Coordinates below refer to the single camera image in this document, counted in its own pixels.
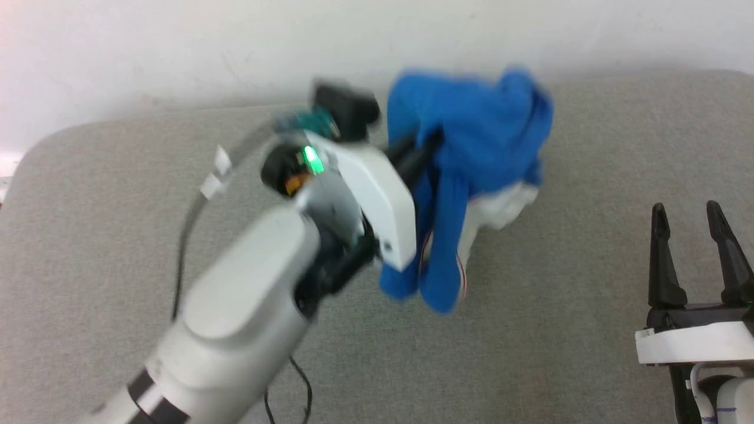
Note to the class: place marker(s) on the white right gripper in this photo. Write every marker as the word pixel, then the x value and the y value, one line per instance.
pixel 695 341

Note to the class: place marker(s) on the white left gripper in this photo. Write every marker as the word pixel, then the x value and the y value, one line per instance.
pixel 365 182

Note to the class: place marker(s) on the blue garment with white sleeves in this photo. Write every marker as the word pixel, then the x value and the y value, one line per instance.
pixel 483 129

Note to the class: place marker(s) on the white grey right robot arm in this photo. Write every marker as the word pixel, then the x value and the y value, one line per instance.
pixel 736 400

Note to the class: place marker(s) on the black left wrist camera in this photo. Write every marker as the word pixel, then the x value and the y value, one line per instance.
pixel 347 109

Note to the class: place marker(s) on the teal left camera connector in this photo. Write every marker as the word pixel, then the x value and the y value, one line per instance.
pixel 306 122

